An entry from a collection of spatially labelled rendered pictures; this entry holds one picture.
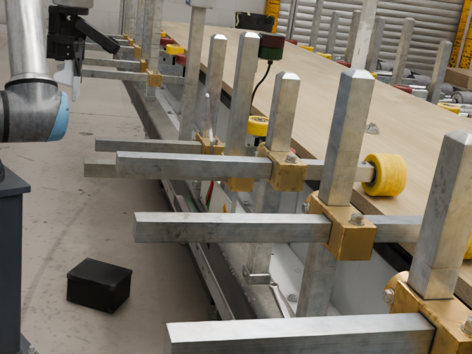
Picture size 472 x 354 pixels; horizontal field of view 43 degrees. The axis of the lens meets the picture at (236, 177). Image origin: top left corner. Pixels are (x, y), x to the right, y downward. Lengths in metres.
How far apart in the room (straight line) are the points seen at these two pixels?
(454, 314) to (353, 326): 0.11
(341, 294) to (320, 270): 0.40
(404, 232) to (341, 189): 0.11
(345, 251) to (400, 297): 0.15
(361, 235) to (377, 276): 0.37
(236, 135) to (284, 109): 0.28
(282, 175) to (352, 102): 0.25
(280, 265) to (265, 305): 0.34
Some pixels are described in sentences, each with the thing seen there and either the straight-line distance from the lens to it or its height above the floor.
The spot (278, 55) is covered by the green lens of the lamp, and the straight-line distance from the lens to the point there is 1.30.
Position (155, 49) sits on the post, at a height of 0.92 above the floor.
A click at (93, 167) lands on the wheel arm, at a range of 1.25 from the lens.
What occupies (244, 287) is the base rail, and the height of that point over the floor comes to 0.70.
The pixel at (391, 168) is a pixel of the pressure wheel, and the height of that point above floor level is 0.96.
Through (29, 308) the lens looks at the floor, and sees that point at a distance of 2.38.
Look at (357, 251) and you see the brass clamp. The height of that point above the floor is 0.94.
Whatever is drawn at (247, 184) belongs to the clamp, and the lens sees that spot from 1.29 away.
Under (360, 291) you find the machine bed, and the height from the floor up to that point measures 0.70.
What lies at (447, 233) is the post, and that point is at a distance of 0.64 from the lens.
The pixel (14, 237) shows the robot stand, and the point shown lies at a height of 0.44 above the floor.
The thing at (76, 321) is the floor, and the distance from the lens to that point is 2.31.
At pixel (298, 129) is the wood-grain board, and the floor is 0.90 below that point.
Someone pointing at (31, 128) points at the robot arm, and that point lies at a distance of 1.81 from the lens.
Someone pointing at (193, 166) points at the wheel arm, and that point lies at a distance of 1.01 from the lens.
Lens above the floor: 1.27
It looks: 19 degrees down
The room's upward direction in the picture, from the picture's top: 8 degrees clockwise
